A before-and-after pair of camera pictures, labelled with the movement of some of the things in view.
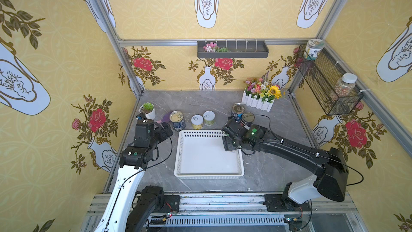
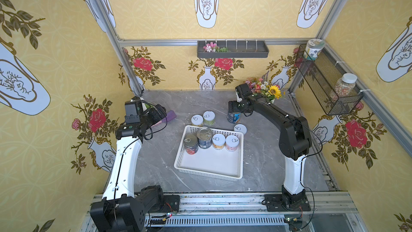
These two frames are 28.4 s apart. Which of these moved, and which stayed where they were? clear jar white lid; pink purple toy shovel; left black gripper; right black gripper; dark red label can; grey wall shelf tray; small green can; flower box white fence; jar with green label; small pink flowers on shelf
Moved: right black gripper; left black gripper; dark red label can
Stayed: jar with green label; small green can; flower box white fence; pink purple toy shovel; small pink flowers on shelf; grey wall shelf tray; clear jar white lid
